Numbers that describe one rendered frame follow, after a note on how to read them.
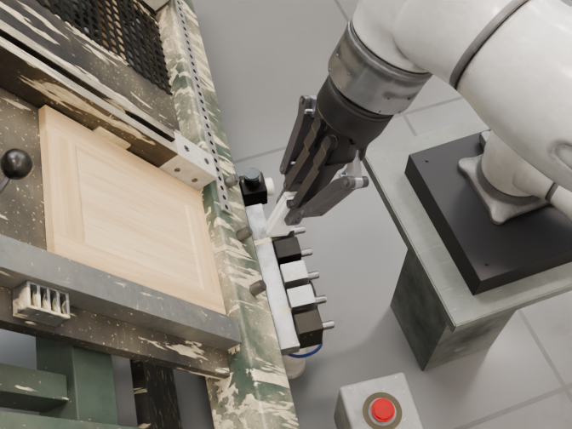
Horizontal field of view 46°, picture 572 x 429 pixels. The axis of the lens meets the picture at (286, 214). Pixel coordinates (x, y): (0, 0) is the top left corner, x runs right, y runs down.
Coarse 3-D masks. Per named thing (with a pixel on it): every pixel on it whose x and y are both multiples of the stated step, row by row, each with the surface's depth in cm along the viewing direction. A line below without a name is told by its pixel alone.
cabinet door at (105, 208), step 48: (48, 144) 108; (96, 144) 120; (48, 192) 103; (96, 192) 113; (144, 192) 126; (192, 192) 141; (48, 240) 99; (96, 240) 107; (144, 240) 118; (192, 240) 132; (192, 288) 123
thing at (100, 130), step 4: (96, 128) 121; (100, 128) 121; (96, 132) 121; (100, 132) 121; (104, 132) 122; (108, 132) 122; (104, 136) 123; (108, 136) 123; (112, 136) 123; (116, 136) 124; (112, 140) 124; (116, 140) 124; (120, 140) 125; (124, 140) 125; (116, 144) 125; (120, 144) 125; (124, 144) 126; (128, 144) 126; (124, 148) 127
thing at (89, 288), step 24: (0, 240) 87; (0, 264) 85; (24, 264) 88; (48, 264) 92; (72, 264) 96; (72, 288) 94; (96, 288) 98; (120, 288) 102; (144, 288) 107; (96, 312) 101; (120, 312) 103; (144, 312) 105; (168, 312) 110; (192, 312) 116; (216, 312) 122; (192, 336) 117; (216, 336) 119; (240, 336) 125
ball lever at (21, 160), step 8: (8, 152) 79; (16, 152) 79; (24, 152) 80; (0, 160) 80; (8, 160) 79; (16, 160) 79; (24, 160) 79; (32, 160) 81; (0, 168) 80; (8, 168) 79; (16, 168) 79; (24, 168) 80; (32, 168) 81; (8, 176) 80; (16, 176) 80; (24, 176) 80; (0, 184) 80; (0, 192) 81
